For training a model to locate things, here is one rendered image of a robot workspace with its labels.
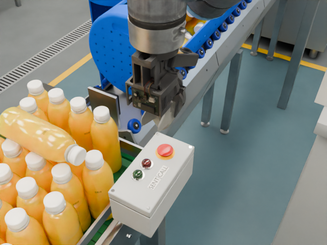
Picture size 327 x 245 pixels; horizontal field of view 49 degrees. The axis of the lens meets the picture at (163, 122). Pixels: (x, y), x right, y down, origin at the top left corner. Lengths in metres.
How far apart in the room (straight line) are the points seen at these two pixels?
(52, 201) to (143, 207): 0.18
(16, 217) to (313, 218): 0.86
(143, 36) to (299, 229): 0.93
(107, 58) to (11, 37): 2.52
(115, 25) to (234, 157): 1.43
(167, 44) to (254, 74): 2.44
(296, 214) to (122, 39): 0.76
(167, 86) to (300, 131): 2.02
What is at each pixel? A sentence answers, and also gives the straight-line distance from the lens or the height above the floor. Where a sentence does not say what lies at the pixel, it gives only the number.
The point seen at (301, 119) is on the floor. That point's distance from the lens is 2.66.
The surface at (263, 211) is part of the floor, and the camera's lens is 2.09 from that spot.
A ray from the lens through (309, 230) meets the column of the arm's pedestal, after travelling 1.29.
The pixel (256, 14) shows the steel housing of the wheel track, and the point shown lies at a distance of 1.93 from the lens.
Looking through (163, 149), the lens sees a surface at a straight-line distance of 0.80.
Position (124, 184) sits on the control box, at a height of 1.10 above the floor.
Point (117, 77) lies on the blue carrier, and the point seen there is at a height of 1.01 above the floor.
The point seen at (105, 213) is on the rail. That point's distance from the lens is 0.88.
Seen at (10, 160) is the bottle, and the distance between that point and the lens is 0.90.
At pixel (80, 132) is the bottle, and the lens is 0.97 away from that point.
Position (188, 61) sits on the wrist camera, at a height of 1.33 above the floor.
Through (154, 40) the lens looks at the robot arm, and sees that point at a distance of 0.56.
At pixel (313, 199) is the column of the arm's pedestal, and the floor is 0.81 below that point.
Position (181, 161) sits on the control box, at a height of 1.10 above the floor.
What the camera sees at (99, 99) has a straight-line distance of 1.08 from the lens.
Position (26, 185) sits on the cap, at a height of 1.11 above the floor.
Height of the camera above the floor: 1.71
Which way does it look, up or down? 44 degrees down
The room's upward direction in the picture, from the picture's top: straight up
